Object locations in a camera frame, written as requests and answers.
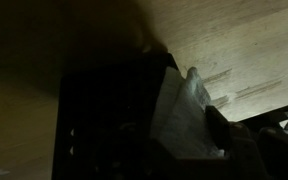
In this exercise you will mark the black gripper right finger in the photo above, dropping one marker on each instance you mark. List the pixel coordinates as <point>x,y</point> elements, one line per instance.
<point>240,153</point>

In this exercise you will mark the white grey knitted cloth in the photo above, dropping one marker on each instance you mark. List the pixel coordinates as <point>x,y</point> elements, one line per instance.
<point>184,120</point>

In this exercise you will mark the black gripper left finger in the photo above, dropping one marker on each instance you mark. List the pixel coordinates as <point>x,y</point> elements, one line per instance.
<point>134,161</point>

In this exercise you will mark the black perforated box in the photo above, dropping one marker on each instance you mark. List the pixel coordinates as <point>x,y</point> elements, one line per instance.
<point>107,110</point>

